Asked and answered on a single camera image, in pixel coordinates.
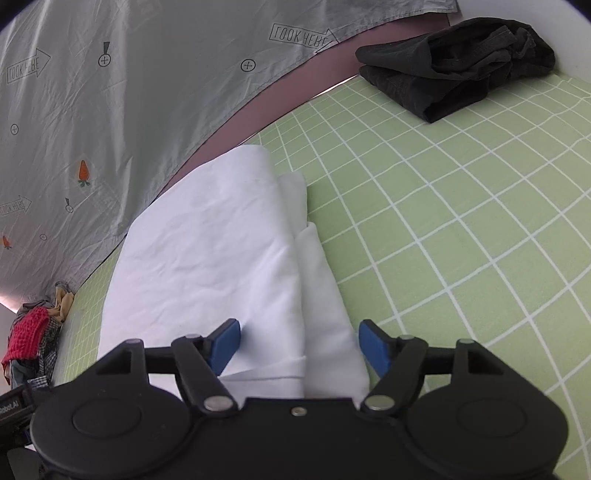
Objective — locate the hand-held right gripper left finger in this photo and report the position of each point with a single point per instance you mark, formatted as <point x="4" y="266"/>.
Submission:
<point x="226" y="345"/>

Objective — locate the black folded garment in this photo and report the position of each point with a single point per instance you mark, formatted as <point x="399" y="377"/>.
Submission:
<point x="443" y="69"/>

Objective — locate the green checked mat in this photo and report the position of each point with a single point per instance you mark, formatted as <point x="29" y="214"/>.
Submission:
<point x="461" y="221"/>

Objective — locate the grey carrot-print sheet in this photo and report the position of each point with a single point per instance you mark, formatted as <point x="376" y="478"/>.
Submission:
<point x="138" y="101"/>

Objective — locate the red knit cloth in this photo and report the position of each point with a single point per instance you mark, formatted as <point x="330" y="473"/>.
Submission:
<point x="27" y="337"/>

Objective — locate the pile of colourful clothes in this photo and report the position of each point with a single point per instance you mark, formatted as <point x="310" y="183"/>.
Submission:
<point x="46" y="350"/>

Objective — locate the yellow cloth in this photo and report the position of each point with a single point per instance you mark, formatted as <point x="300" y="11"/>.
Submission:
<point x="65" y="302"/>

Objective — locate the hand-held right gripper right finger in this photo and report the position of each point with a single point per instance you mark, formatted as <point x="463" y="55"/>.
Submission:
<point x="375" y="347"/>

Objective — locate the white garment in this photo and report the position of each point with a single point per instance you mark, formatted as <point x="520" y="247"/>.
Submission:
<point x="221" y="258"/>

